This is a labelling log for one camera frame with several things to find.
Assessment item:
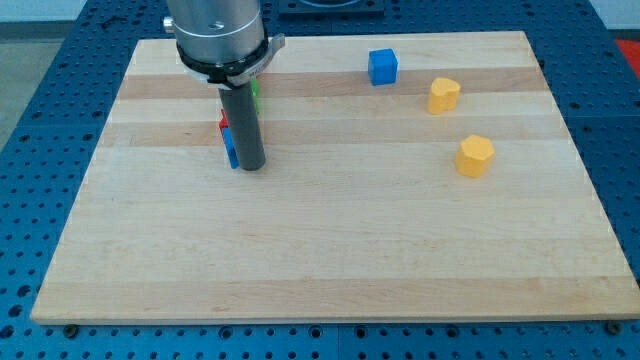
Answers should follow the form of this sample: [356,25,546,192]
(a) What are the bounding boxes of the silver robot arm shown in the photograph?
[163,0,286,90]

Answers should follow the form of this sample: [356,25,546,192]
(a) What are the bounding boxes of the green star block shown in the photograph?
[250,78,260,114]

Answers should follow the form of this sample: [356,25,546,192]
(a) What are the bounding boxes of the blue flat block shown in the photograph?
[222,127,239,169]

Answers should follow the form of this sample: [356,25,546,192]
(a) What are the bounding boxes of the light wooden board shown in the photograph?
[31,31,639,325]

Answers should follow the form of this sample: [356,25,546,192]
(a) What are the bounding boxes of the red block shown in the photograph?
[218,109,229,132]

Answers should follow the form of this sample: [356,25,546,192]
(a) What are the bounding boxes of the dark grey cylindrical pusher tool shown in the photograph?
[219,83,266,171]

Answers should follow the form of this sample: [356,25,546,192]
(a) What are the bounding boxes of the blue cube block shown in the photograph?
[368,48,398,86]

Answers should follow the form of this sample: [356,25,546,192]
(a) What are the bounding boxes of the yellow hexagon block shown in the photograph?
[455,135,495,178]

